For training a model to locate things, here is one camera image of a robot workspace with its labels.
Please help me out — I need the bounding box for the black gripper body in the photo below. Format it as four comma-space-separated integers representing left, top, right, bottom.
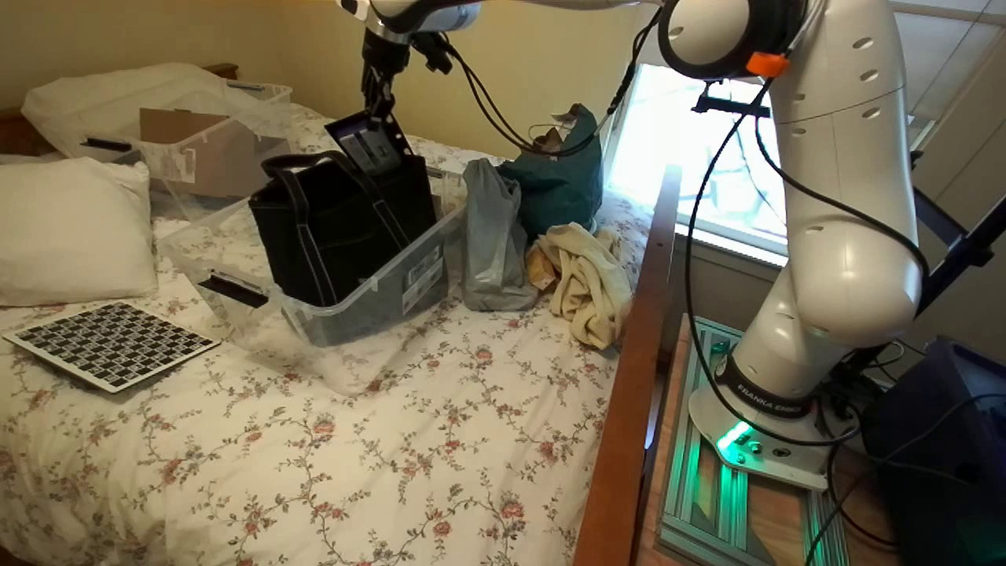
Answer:
358, 30, 419, 92

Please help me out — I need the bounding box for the Gillette razor blister pack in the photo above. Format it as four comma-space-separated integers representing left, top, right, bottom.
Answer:
321, 108, 419, 178

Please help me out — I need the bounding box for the black canvas tote bag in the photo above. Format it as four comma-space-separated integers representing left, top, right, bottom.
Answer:
244, 151, 445, 313

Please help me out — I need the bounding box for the teal fabric bag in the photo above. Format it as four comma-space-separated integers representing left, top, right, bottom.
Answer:
497, 104, 609, 243

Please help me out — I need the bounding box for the cream cloth bag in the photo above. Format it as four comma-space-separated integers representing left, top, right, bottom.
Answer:
523, 220, 637, 354

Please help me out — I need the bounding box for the grey folded cloth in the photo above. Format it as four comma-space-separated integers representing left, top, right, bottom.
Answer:
458, 157, 541, 316

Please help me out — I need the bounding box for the brown cardboard box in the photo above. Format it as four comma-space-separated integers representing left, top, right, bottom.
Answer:
136, 104, 260, 204

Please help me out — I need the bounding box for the small clear plastic bin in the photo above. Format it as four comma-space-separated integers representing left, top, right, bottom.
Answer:
156, 171, 472, 353

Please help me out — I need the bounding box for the bright window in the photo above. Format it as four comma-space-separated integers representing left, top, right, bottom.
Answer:
604, 59, 917, 257

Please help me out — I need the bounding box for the large clear plastic bin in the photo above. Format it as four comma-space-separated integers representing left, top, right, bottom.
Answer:
19, 59, 299, 220

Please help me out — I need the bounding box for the white pillow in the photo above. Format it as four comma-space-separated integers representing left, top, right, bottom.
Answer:
0, 154, 162, 313

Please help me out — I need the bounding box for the brown wooden headboard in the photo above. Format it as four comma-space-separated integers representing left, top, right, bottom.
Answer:
0, 108, 46, 161

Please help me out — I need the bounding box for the black white checkerboard board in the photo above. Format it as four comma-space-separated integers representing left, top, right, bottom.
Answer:
2, 300, 223, 399

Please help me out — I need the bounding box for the brown wooden bed footboard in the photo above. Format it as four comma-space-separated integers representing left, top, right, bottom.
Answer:
572, 171, 686, 566

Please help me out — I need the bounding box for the dark equipment case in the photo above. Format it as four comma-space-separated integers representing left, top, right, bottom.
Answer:
864, 335, 1006, 566

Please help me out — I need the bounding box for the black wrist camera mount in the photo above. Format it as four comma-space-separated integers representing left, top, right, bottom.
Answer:
407, 30, 458, 76

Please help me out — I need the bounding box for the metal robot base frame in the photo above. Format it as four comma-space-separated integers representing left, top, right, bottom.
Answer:
654, 308, 854, 566

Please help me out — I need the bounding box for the black camera stand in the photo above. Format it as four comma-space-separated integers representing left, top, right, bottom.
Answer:
877, 154, 1006, 308

